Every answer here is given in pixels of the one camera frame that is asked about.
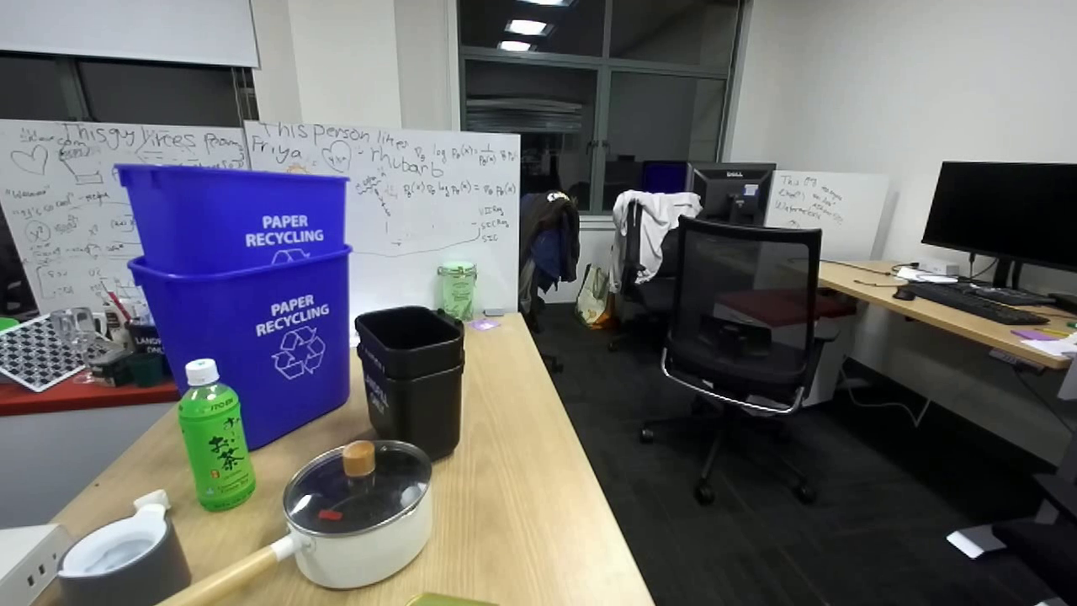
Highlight white power box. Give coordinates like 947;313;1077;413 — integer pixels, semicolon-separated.
0;524;71;606

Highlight wooden office desk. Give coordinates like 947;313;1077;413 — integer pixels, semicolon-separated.
817;261;1077;371

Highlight grey cup white lid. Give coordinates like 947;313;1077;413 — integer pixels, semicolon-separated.
58;487;193;606

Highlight checkered calibration board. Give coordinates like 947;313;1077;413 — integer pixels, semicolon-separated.
0;308;93;392

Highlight blue recycling bin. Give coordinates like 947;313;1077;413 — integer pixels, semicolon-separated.
118;166;346;272
128;250;351;446

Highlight lower blue recycling bin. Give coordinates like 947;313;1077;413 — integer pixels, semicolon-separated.
128;250;351;446

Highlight black computer monitor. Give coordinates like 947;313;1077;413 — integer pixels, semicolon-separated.
921;161;1077;272

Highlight black mesh office chair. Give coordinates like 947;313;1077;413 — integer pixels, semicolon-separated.
640;218;825;506

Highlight black stacked trash bins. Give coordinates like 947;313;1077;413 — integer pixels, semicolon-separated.
355;307;466;461

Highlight green wipes canister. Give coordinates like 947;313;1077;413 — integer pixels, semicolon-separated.
437;261;479;321

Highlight white whiteboard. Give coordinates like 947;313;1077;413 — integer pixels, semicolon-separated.
247;122;523;313
0;122;249;313

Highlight white cloth on chair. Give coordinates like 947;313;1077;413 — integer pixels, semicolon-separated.
613;189;699;285

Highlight glass pot lid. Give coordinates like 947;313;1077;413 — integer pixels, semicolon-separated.
283;441;430;536

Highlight far black monitor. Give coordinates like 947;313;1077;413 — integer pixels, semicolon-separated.
691;161;775;224

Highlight upper blue recycling bin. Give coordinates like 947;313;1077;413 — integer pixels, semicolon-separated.
118;166;346;272

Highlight green tea bottle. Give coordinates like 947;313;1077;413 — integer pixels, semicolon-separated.
180;356;256;510

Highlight black keyboard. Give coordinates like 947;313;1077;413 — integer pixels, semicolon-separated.
893;282;1048;327

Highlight white pot wooden handle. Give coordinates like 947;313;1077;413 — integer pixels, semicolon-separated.
162;436;434;606

